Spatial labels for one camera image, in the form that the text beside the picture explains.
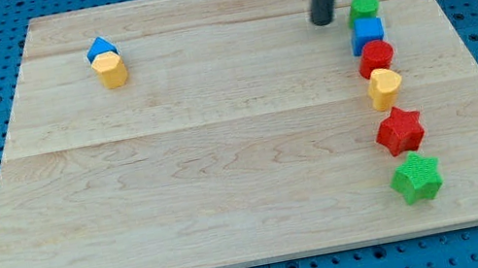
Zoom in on yellow hexagon block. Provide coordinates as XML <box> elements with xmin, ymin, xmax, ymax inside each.
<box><xmin>90</xmin><ymin>51</ymin><xmax>128</xmax><ymax>89</ymax></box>

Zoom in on red circle block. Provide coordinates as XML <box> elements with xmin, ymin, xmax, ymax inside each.
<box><xmin>358</xmin><ymin>40</ymin><xmax>394</xmax><ymax>79</ymax></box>

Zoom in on green circle block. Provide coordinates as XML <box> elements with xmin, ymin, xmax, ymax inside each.
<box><xmin>348</xmin><ymin>0</ymin><xmax>380</xmax><ymax>29</ymax></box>

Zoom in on light wooden board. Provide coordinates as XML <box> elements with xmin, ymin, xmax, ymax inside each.
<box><xmin>0</xmin><ymin>0</ymin><xmax>478</xmax><ymax>268</ymax></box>

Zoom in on yellow heart block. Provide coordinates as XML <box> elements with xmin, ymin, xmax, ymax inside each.
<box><xmin>367</xmin><ymin>68</ymin><xmax>402</xmax><ymax>112</ymax></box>

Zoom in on red star block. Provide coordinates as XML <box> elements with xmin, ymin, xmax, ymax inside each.
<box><xmin>376</xmin><ymin>107</ymin><xmax>426</xmax><ymax>157</ymax></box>

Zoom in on blue triangle block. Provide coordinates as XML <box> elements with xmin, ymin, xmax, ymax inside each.
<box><xmin>86</xmin><ymin>36</ymin><xmax>119</xmax><ymax>63</ymax></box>

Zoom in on blue cube block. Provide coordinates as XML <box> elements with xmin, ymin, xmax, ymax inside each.
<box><xmin>351</xmin><ymin>17</ymin><xmax>386</xmax><ymax>57</ymax></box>

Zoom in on green star block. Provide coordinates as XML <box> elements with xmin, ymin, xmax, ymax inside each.
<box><xmin>390</xmin><ymin>151</ymin><xmax>444</xmax><ymax>205</ymax></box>

